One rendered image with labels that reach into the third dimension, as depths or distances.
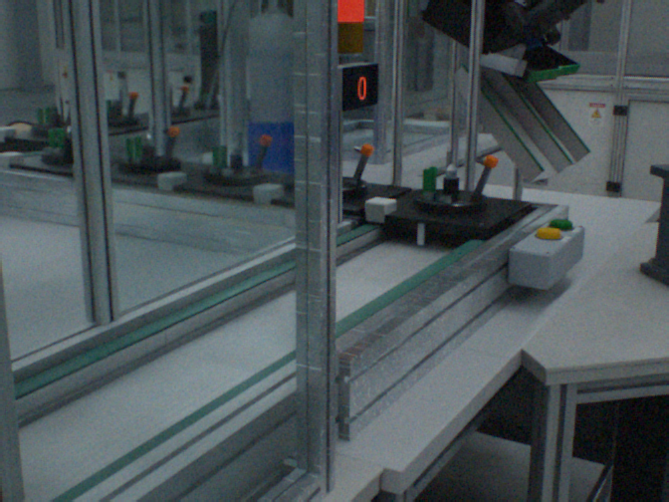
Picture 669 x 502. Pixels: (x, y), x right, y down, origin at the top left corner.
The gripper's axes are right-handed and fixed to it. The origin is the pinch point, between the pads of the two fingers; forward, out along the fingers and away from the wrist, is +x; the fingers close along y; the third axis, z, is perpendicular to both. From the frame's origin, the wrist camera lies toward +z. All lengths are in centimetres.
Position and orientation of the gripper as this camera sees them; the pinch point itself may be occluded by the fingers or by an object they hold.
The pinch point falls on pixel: (510, 41)
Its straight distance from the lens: 174.6
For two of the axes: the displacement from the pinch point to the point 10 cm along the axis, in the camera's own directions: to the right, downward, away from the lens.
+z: -4.5, -8.6, 2.2
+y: -5.5, 0.8, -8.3
